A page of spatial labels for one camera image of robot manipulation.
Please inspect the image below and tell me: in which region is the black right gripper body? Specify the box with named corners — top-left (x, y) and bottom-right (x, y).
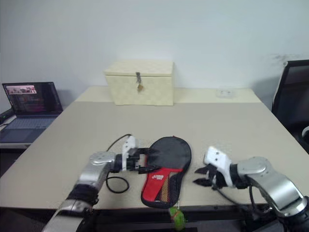
top-left (208, 165), bottom-right (227, 190)

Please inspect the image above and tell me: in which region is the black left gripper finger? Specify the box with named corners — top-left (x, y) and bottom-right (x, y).
top-left (137, 165), bottom-right (161, 175)
top-left (139, 147), bottom-right (161, 156)

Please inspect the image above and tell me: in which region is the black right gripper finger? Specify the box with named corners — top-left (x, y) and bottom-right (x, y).
top-left (194, 165), bottom-right (213, 175)
top-left (192, 177), bottom-right (213, 188)

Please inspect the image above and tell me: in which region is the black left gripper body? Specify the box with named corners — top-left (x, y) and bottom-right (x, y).
top-left (125, 148), bottom-right (145, 173)

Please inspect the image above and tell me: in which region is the black red mesh paddle case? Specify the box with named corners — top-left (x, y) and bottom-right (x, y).
top-left (140, 136), bottom-right (193, 209)

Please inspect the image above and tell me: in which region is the black table tennis paddle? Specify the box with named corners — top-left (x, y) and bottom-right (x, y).
top-left (152, 139), bottom-right (191, 201)

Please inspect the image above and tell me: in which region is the green hang tag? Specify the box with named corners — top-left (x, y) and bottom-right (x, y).
top-left (169, 205), bottom-right (187, 231)

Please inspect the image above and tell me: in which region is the cream lidded storage box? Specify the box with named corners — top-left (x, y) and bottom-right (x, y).
top-left (103, 60), bottom-right (175, 106)

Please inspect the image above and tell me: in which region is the white rounded object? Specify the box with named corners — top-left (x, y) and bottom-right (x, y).
top-left (301, 126), bottom-right (309, 146)

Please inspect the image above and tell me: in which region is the black office chair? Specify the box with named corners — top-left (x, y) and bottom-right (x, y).
top-left (271, 59), bottom-right (309, 154)

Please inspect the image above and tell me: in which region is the open grey laptop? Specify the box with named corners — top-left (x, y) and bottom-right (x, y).
top-left (0, 81), bottom-right (64, 144)

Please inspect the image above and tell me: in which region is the black device beside laptop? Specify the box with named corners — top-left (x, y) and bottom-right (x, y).
top-left (0, 108), bottom-right (13, 125)

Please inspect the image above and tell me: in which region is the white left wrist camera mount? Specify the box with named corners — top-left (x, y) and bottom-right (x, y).
top-left (121, 136), bottom-right (140, 171)

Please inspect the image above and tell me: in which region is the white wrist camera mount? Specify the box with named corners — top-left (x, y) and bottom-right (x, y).
top-left (121, 136), bottom-right (140, 171)
top-left (203, 146), bottom-right (236, 188)

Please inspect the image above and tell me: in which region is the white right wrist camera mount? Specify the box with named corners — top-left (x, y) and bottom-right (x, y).
top-left (203, 146), bottom-right (236, 188)

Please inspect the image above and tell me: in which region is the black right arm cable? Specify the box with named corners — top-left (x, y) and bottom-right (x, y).
top-left (211, 180), bottom-right (273, 219)

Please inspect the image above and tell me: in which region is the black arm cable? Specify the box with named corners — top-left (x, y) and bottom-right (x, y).
top-left (211, 180), bottom-right (273, 219)
top-left (105, 133), bottom-right (133, 194)

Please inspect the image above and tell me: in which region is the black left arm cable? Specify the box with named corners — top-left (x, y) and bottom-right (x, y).
top-left (105, 133), bottom-right (133, 194)

